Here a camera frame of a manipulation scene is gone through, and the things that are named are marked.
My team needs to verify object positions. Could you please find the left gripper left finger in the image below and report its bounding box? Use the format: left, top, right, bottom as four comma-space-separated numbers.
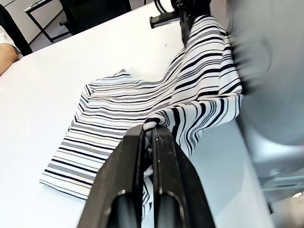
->
77, 125, 146, 228

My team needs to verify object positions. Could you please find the robot body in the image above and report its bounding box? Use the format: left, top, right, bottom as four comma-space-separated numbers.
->
225, 0, 304, 228

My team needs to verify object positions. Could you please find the person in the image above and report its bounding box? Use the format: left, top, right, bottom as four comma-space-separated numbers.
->
0, 24, 24, 77

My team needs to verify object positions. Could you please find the black cable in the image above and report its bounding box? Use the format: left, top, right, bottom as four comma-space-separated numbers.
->
153, 0, 177, 14

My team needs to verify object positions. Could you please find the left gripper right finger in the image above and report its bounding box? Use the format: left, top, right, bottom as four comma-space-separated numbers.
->
151, 127, 217, 228

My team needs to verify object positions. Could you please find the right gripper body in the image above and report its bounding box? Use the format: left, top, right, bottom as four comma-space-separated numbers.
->
149, 0, 212, 29

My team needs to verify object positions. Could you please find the striped T-shirt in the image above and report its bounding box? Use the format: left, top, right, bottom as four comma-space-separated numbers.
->
39, 14, 244, 213

